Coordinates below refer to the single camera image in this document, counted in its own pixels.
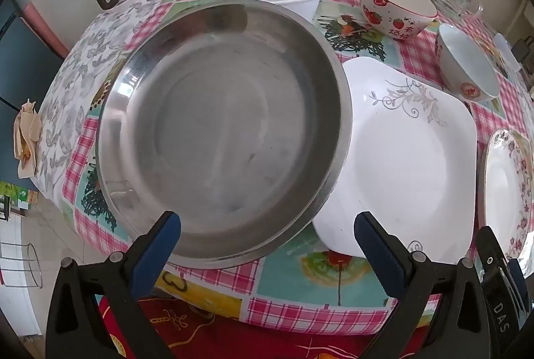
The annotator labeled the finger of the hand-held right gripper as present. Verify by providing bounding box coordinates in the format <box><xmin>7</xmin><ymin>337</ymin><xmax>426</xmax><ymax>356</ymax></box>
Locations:
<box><xmin>476</xmin><ymin>224</ymin><xmax>512</xmax><ymax>345</ymax></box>
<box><xmin>506</xmin><ymin>256</ymin><xmax>530</xmax><ymax>314</ymax></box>

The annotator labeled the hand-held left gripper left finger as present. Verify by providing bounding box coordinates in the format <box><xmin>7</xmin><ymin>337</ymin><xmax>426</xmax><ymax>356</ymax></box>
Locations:
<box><xmin>45</xmin><ymin>211</ymin><xmax>184</xmax><ymax>359</ymax></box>

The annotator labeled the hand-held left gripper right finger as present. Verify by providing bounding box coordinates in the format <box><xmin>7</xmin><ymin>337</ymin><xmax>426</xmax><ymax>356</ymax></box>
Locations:
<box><xmin>354</xmin><ymin>211</ymin><xmax>492</xmax><ymax>359</ymax></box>

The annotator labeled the white square plate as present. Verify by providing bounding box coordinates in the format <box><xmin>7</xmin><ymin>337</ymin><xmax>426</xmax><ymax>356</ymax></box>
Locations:
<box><xmin>312</xmin><ymin>56</ymin><xmax>477</xmax><ymax>265</ymax></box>

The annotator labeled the floral round plate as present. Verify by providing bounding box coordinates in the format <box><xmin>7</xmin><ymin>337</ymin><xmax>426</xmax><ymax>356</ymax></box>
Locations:
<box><xmin>479</xmin><ymin>128</ymin><xmax>534</xmax><ymax>259</ymax></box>

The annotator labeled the light blue bowl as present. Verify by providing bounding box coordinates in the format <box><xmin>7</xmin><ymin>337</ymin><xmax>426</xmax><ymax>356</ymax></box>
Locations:
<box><xmin>435</xmin><ymin>23</ymin><xmax>500</xmax><ymax>101</ymax></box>

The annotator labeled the pink checked tablecloth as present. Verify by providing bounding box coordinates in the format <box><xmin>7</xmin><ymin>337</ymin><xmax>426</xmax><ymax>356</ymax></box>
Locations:
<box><xmin>62</xmin><ymin>0</ymin><xmax>534</xmax><ymax>337</ymax></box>

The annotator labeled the red printed cloth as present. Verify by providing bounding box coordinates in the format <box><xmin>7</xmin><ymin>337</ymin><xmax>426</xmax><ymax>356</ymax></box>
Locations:
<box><xmin>98</xmin><ymin>288</ymin><xmax>443</xmax><ymax>359</ymax></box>

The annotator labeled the green box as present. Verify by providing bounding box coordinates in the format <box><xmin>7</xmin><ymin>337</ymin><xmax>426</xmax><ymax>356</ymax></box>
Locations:
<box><xmin>0</xmin><ymin>180</ymin><xmax>39</xmax><ymax>211</ymax></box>

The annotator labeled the tan crumpled paper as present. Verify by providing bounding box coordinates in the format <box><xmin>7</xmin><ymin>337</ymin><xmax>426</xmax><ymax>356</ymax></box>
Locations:
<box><xmin>12</xmin><ymin>99</ymin><xmax>42</xmax><ymax>179</ymax></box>

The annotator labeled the blue cabinet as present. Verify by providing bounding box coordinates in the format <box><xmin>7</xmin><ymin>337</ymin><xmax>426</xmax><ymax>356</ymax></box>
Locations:
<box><xmin>0</xmin><ymin>0</ymin><xmax>69</xmax><ymax>113</ymax></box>

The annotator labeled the pink board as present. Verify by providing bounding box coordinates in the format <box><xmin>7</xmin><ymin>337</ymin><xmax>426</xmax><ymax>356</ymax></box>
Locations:
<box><xmin>23</xmin><ymin>2</ymin><xmax>71</xmax><ymax>58</ymax></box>

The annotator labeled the wire rack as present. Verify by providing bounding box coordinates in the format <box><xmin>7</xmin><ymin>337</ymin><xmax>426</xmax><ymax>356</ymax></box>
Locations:
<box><xmin>0</xmin><ymin>242</ymin><xmax>44</xmax><ymax>289</ymax></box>

